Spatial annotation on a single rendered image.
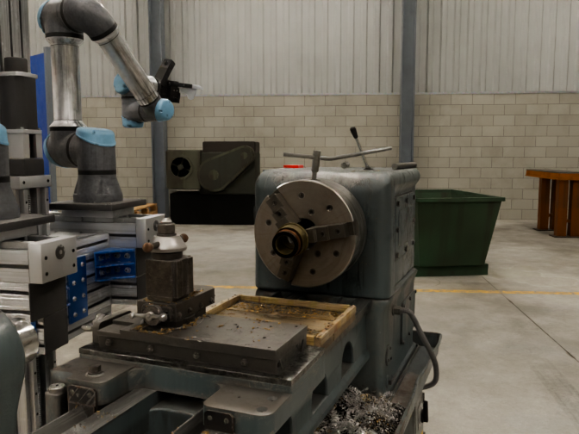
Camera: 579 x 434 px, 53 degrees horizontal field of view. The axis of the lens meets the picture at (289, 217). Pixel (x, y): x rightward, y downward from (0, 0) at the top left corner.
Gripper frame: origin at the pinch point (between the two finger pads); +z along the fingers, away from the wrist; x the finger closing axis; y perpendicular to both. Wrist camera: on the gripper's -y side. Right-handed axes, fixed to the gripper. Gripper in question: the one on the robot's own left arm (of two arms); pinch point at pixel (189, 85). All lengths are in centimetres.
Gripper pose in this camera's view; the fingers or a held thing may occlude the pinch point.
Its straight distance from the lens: 244.6
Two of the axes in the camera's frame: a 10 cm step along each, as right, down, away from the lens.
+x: 8.2, 2.0, -5.4
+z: 5.6, -0.9, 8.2
